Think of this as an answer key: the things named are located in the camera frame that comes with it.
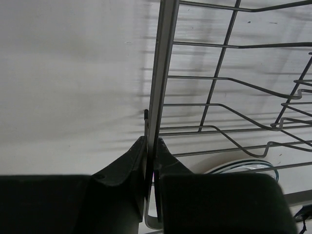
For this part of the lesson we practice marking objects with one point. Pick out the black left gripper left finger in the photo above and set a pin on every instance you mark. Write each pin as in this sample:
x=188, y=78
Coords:
x=110, y=201

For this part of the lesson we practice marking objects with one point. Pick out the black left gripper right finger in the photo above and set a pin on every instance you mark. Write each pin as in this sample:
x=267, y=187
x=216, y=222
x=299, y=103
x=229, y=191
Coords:
x=233, y=203

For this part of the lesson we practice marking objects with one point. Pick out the grey rimmed plate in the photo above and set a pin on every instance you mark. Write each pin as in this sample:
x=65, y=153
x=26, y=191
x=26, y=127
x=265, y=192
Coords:
x=242, y=165

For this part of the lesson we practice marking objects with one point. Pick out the dark wire dish rack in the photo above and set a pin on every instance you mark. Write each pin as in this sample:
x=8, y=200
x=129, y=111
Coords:
x=238, y=85

